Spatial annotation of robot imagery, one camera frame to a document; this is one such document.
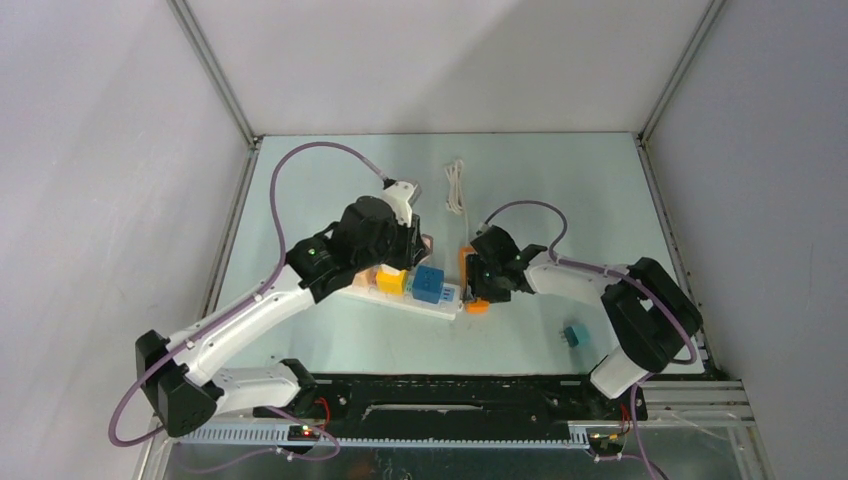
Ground white multicolour power strip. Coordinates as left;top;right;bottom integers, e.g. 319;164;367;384
337;283;463;320

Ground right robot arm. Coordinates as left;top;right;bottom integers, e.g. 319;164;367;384
463;226;703;418

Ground white cord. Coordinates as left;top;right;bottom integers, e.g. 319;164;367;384
443;158;473;250

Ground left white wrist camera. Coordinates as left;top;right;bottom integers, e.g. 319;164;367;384
381;179;421;227

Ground white plug adapter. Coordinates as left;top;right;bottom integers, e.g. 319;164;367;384
378;265;407;276

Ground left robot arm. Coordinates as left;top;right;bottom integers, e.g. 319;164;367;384
136;192;427;437

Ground beige cube socket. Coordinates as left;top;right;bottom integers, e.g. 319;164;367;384
351;267;379;289

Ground blue cube socket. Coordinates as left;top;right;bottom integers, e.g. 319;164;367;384
411;265;445;304

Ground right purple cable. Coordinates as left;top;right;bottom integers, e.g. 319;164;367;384
475;200;700;480

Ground yellow cube socket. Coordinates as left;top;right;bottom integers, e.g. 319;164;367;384
376;270;409;296

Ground grey cable duct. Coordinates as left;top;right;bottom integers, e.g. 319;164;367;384
178;422;590;450

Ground teal plug adapter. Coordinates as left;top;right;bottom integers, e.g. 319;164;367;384
561;323;590;348

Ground orange power strip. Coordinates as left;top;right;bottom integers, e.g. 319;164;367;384
459;246;492;315

